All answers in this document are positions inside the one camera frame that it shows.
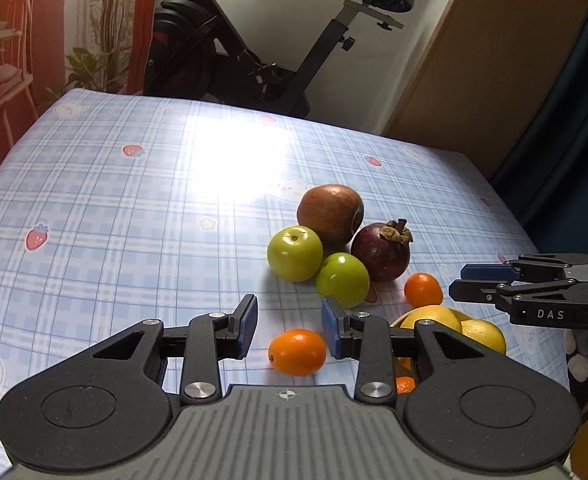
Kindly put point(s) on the wall poster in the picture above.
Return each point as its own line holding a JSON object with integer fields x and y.
{"x": 49, "y": 10}

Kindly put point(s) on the oval orange kumquat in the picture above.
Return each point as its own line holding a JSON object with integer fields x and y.
{"x": 296, "y": 352}

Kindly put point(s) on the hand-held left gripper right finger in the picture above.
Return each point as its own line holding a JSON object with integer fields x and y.
{"x": 330, "y": 327}

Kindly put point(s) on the small green apple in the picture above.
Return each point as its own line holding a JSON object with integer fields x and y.
{"x": 342, "y": 281}

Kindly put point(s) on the blue checked tablecloth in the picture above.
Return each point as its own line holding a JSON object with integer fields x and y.
{"x": 124, "y": 210}

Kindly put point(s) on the brown wooden board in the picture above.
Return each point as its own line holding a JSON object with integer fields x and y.
{"x": 474, "y": 60}

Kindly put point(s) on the dark blue curtain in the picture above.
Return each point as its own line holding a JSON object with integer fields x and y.
{"x": 564, "y": 160}

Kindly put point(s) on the large green apple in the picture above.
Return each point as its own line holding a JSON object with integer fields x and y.
{"x": 294, "y": 254}

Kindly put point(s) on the black exercise bike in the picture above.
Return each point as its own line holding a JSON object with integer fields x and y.
{"x": 176, "y": 60}

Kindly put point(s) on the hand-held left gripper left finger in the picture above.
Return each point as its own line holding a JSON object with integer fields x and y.
{"x": 248, "y": 327}

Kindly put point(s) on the yellow lemon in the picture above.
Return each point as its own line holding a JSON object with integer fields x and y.
{"x": 431, "y": 316}
{"x": 486, "y": 335}

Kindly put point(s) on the dark purple mangosteen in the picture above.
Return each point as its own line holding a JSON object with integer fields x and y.
{"x": 380, "y": 257}

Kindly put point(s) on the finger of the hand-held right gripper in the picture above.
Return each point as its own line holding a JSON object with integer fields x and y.
{"x": 474, "y": 291}
{"x": 486, "y": 272}

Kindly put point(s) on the round small orange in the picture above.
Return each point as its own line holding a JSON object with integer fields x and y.
{"x": 405, "y": 385}
{"x": 423, "y": 290}

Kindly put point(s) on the red apple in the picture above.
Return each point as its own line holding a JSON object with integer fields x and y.
{"x": 330, "y": 212}

